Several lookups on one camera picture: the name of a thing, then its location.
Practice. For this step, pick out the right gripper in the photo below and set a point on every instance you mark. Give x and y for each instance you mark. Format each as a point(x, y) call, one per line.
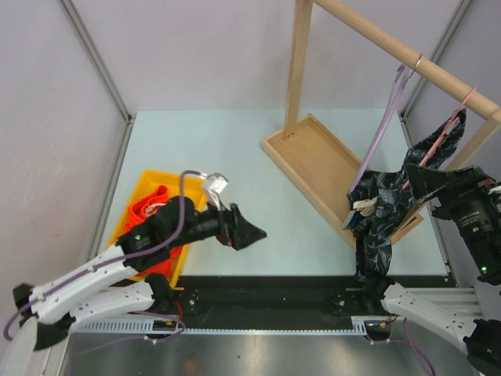
point(446, 194)

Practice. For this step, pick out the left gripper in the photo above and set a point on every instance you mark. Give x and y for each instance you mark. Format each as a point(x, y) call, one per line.
point(228, 227)

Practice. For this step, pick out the dark patterned shorts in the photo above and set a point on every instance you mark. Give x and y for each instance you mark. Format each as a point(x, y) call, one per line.
point(373, 233)

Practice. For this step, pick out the pink wire hanger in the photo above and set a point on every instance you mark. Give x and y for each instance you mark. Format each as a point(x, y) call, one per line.
point(442, 143)

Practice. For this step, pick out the orange shorts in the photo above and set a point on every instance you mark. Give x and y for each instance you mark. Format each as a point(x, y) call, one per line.
point(149, 209)

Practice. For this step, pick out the lilac wire hanger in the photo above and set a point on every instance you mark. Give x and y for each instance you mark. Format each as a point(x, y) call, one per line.
point(403, 74)

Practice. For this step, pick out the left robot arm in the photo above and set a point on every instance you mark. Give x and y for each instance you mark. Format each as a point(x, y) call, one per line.
point(85, 294)

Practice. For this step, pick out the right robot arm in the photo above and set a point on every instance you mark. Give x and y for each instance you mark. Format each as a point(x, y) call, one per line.
point(477, 338)

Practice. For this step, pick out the yellow plastic bin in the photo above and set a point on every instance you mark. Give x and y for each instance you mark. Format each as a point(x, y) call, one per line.
point(153, 189)

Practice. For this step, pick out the wooden clothes rack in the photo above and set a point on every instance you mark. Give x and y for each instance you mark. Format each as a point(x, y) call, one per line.
point(320, 155)

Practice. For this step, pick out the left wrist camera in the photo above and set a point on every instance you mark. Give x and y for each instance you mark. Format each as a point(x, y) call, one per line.
point(212, 187)

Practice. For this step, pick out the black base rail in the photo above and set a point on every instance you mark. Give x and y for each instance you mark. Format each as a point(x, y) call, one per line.
point(341, 296)

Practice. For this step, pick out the white cable duct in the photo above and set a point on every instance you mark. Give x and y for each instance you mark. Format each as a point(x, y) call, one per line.
point(149, 325)

